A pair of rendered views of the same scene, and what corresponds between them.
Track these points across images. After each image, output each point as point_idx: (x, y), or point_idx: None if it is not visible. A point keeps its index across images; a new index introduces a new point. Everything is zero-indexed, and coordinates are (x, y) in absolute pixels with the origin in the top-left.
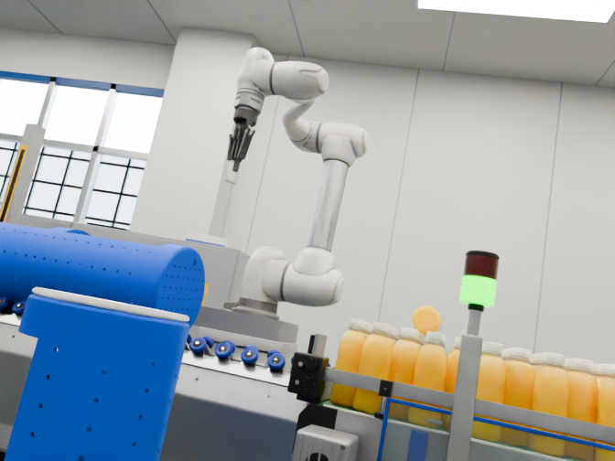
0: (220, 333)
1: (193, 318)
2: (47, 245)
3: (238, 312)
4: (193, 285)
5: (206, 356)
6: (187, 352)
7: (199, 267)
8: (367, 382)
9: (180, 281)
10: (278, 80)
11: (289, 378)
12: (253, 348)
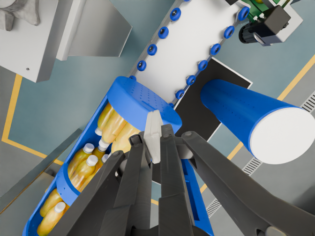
0: (69, 40)
1: (131, 79)
2: None
3: (39, 17)
4: (138, 92)
5: (156, 66)
6: (152, 78)
7: (134, 94)
8: None
9: (158, 106)
10: None
11: (265, 36)
12: (217, 47)
